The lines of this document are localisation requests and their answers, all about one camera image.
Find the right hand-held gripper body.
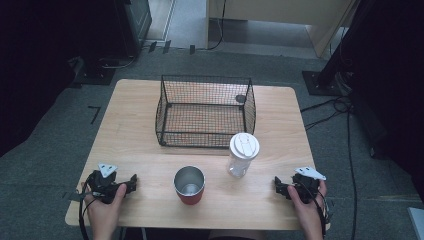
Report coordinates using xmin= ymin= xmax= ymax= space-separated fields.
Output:
xmin=288 ymin=166 xmax=328 ymax=205

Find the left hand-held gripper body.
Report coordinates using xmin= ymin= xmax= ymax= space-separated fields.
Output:
xmin=86 ymin=162 xmax=131 ymax=205

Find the clear bottle with white lid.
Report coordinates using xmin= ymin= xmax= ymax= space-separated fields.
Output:
xmin=226 ymin=132 xmax=261 ymax=179

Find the red metal cup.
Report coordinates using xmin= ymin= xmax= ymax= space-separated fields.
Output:
xmin=173 ymin=165 xmax=206 ymax=206

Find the black wire mesh basket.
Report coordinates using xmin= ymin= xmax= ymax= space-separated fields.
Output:
xmin=154 ymin=74 xmax=257 ymax=149

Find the person's right hand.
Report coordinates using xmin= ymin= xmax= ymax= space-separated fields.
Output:
xmin=286 ymin=179 xmax=330 ymax=232

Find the person's left hand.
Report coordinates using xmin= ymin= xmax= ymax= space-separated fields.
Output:
xmin=81 ymin=182 xmax=129 ymax=232

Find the white flat object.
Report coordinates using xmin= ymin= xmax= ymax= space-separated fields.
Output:
xmin=406 ymin=206 xmax=424 ymax=240

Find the black cabinet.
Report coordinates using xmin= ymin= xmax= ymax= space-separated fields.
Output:
xmin=112 ymin=0 xmax=153 ymax=58

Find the light wooden furniture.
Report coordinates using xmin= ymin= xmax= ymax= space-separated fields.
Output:
xmin=205 ymin=0 xmax=359 ymax=59

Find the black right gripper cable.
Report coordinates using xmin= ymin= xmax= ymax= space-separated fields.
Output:
xmin=299 ymin=182 xmax=332 ymax=238

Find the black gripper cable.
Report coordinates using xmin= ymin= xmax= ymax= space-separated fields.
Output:
xmin=299 ymin=182 xmax=332 ymax=238
xmin=77 ymin=179 xmax=98 ymax=240

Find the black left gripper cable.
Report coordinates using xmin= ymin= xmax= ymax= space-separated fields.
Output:
xmin=77 ymin=179 xmax=98 ymax=240

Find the black floor cable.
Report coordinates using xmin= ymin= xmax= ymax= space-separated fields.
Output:
xmin=299 ymin=95 xmax=359 ymax=240

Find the black stand base plate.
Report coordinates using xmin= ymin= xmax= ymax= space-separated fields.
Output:
xmin=301 ymin=70 xmax=345 ymax=98
xmin=70 ymin=55 xmax=117 ymax=87

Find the thin looped floor cable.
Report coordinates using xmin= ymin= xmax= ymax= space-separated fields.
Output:
xmin=99 ymin=54 xmax=138 ymax=70

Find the black hanging cable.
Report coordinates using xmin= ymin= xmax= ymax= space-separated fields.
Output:
xmin=199 ymin=0 xmax=228 ymax=52

